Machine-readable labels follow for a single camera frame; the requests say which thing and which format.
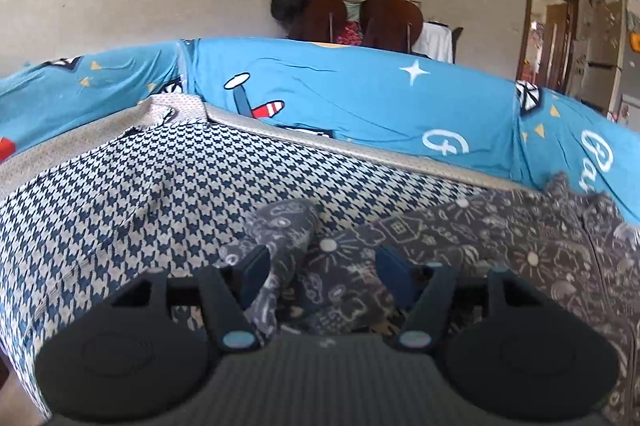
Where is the brown door frame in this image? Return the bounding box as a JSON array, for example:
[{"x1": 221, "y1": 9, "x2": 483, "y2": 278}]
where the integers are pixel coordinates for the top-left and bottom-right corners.
[{"x1": 517, "y1": 0, "x2": 581, "y2": 96}]

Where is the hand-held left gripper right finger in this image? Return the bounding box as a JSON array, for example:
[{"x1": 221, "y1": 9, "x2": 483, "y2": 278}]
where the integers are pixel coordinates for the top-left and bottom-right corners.
[{"x1": 376, "y1": 245, "x2": 553, "y2": 353}]

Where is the dark chair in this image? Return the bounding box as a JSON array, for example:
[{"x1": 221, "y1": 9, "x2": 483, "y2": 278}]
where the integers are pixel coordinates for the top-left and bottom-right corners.
[{"x1": 450, "y1": 26, "x2": 465, "y2": 64}]

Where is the houndstooth sofa mat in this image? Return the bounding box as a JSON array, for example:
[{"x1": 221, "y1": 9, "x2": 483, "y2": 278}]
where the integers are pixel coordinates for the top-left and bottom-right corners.
[{"x1": 0, "y1": 93, "x2": 548, "y2": 422}]

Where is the grey doodle-print fleece garment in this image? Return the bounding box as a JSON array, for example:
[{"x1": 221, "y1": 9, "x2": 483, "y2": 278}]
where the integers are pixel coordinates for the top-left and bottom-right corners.
[{"x1": 219, "y1": 172, "x2": 640, "y2": 426}]

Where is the red floral cloth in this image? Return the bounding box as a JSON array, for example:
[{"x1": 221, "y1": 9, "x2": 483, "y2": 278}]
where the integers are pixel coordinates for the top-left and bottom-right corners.
[{"x1": 335, "y1": 20, "x2": 365, "y2": 46}]

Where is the blue printed sofa cover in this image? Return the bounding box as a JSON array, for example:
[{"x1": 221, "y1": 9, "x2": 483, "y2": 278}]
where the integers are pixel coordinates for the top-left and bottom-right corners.
[{"x1": 0, "y1": 36, "x2": 640, "y2": 227}]

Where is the white tablecloth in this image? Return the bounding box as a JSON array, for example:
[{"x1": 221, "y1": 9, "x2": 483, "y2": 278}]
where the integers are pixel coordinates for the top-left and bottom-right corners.
[{"x1": 412, "y1": 22, "x2": 456, "y2": 64}]

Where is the silver fridge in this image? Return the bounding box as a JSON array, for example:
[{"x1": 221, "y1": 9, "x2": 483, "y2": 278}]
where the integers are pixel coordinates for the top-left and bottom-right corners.
[{"x1": 570, "y1": 0, "x2": 640, "y2": 117}]

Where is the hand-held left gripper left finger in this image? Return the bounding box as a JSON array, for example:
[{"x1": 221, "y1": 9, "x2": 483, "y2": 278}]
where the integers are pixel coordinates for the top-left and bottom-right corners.
[{"x1": 102, "y1": 245, "x2": 272, "y2": 353}]

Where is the brown wooden chair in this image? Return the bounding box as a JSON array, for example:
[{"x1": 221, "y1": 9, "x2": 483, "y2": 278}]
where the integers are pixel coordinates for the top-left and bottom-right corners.
[
  {"x1": 361, "y1": 0, "x2": 425, "y2": 54},
  {"x1": 300, "y1": 0, "x2": 348, "y2": 42}
]

